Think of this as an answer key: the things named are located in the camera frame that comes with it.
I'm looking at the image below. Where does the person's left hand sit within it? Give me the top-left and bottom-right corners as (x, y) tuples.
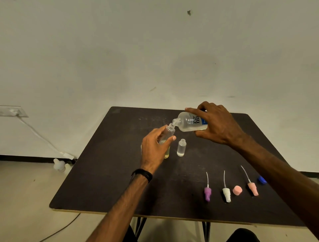
(140, 124), (177, 175)

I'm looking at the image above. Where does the person's right hand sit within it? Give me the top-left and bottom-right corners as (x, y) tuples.
(185, 101), (246, 148)

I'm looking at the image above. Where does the small clear bottle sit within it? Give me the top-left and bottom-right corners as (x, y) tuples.
(176, 138), (187, 157)
(158, 123), (176, 145)

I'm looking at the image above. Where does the large clear plastic bottle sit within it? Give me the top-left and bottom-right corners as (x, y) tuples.
(172, 111), (208, 132)

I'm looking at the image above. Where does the purple spray cap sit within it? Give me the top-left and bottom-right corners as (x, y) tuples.
(204, 172), (212, 202)

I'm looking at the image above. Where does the white spray cap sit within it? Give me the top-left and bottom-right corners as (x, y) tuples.
(222, 170), (232, 203)

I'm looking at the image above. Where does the pink spray cap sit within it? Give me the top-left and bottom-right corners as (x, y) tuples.
(241, 165), (259, 197)

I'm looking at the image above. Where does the person's left forearm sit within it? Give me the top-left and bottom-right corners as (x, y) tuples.
(86, 174), (150, 242)

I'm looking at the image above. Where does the person's right forearm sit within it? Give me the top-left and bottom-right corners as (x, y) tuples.
(233, 136), (319, 240)

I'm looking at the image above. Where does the person's right leg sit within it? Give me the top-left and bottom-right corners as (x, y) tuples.
(226, 228), (260, 242)

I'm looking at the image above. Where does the black wristband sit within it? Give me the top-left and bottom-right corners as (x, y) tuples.
(131, 168), (154, 184)

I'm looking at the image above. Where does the black table leg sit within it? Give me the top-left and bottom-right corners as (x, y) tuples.
(134, 217), (148, 240)
(202, 222), (211, 242)

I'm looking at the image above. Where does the white plastic floor object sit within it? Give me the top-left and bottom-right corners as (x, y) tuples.
(53, 158), (73, 173)

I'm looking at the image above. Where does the white power cable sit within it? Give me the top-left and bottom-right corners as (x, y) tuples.
(17, 116), (64, 154)

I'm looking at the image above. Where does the grey floor cable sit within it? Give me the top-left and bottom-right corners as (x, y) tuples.
(39, 213), (81, 242)

